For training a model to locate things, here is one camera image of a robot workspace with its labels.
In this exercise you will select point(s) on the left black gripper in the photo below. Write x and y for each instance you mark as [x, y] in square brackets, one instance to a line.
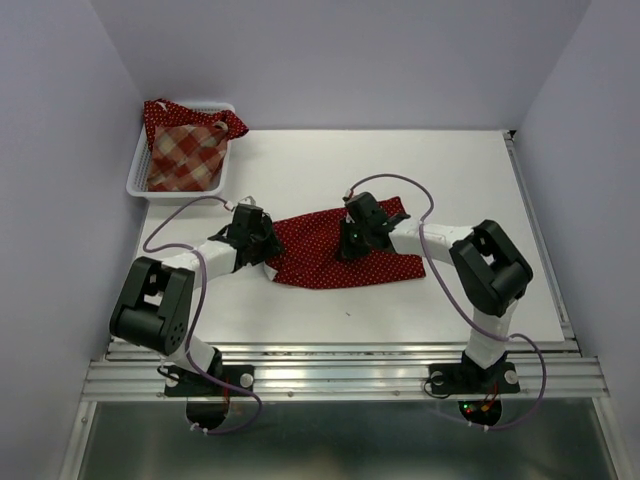
[272, 247]

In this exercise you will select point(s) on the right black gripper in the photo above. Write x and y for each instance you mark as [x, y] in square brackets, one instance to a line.
[345, 250]

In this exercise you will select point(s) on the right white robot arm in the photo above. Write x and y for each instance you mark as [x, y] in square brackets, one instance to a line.
[492, 271]

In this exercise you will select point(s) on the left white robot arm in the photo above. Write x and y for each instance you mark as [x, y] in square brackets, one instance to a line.
[165, 289]

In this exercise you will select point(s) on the red plaid skirt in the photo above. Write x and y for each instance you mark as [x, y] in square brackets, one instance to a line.
[187, 158]

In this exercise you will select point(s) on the white plastic basket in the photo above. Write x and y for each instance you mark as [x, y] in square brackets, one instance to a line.
[136, 184]

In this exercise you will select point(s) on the aluminium rail frame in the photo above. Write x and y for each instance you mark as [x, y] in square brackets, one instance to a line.
[339, 375]

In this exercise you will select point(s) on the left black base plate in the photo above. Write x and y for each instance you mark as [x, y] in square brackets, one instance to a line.
[180, 383]

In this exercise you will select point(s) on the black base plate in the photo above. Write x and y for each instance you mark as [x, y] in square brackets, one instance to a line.
[461, 379]
[180, 383]

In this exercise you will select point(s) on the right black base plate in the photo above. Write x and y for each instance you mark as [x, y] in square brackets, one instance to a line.
[461, 379]

